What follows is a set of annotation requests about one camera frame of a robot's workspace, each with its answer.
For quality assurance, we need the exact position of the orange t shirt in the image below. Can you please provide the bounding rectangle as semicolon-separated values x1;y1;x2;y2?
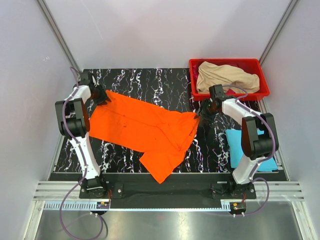
89;90;200;184

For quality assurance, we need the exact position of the aluminium frame rail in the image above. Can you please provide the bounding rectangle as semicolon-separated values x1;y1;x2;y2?
33;180;305;202

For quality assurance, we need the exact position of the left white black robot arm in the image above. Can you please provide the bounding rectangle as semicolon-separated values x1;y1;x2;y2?
54;71;111;199

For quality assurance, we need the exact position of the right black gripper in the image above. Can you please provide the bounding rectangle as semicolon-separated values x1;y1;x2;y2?
193;98;219;125

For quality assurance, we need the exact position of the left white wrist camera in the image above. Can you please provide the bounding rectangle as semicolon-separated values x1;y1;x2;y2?
91;75;98;86

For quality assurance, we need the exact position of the folded light blue t shirt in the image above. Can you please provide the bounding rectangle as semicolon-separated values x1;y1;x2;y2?
225;129;278;172

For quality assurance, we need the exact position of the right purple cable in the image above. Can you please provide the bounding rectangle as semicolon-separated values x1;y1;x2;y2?
222;84;280;217

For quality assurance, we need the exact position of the beige t shirt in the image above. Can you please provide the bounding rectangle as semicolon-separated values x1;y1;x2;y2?
196;61;260;94

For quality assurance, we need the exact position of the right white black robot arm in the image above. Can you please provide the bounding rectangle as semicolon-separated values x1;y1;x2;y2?
196;84;279;199

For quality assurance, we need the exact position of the red plastic bin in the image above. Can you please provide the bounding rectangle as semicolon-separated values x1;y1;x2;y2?
189;58;270;101

